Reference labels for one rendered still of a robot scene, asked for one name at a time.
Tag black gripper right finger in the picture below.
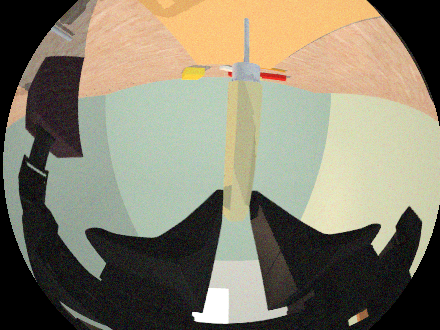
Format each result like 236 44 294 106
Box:
248 192 381 310

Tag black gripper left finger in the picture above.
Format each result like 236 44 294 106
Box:
85 189 223 313

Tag white rectangular block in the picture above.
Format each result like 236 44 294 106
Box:
220 65 232 72

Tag light orange floor panel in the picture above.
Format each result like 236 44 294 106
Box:
137 0 381 69

